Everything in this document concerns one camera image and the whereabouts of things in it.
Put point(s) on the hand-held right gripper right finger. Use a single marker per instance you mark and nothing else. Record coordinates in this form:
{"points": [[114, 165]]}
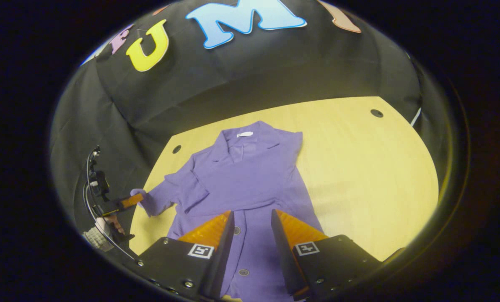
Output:
{"points": [[283, 256]]}

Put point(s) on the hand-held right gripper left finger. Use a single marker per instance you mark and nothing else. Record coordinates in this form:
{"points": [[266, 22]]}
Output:
{"points": [[222, 256]]}

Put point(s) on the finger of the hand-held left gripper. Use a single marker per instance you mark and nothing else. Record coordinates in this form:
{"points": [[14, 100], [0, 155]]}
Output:
{"points": [[131, 201]]}

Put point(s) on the purple button-up shirt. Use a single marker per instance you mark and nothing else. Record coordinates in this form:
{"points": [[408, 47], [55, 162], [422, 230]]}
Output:
{"points": [[250, 176]]}

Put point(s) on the black backdrop cloth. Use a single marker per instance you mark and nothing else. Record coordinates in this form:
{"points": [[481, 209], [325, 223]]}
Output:
{"points": [[233, 84]]}

